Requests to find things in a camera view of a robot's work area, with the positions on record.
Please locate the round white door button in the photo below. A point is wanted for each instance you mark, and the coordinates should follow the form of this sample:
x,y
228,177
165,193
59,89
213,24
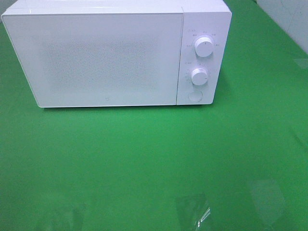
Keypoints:
x,y
195,96

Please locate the white microwave knob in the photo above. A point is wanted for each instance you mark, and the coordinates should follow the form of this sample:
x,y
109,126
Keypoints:
x,y
199,76
204,46

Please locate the white microwave door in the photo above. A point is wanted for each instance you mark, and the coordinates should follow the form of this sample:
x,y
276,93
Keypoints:
x,y
83,60

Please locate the white microwave oven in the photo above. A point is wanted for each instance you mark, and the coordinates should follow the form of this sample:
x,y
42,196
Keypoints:
x,y
200,17

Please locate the white partition panel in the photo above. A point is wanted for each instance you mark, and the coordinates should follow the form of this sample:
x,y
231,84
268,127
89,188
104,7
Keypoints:
x,y
291,16

